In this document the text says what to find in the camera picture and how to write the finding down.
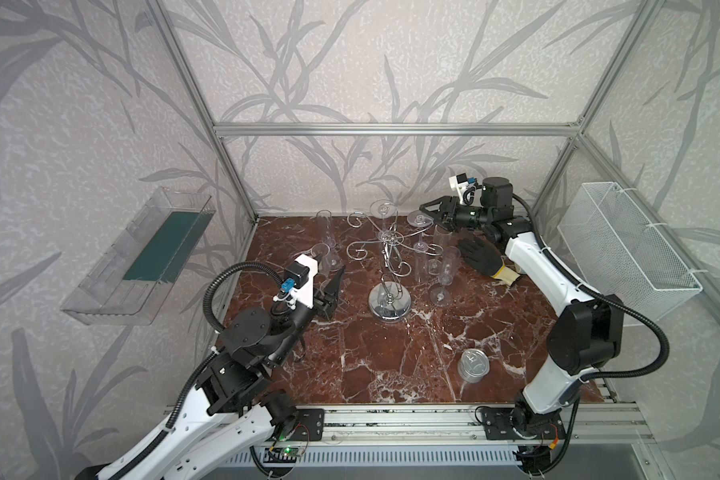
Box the aluminium frame crossbar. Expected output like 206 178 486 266
213 122 579 138

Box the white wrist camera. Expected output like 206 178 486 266
273 254 318 310
449 173 478 206

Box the clear plastic wall tray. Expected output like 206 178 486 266
61 187 216 326

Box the green mat in tray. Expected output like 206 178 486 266
123 211 214 283

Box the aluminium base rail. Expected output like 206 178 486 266
226 403 656 470

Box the white wire mesh basket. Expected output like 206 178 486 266
558 182 703 322

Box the right black arm cable conduit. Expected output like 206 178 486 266
512 193 671 380

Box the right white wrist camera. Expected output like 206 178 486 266
449 173 478 206

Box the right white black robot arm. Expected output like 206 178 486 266
419 174 623 440

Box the black glove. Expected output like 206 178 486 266
457 237 520 286

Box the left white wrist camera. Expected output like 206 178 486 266
273 254 318 310

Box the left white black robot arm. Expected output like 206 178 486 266
77 255 345 479

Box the silver wire wine glass rack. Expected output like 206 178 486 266
346 208 414 324

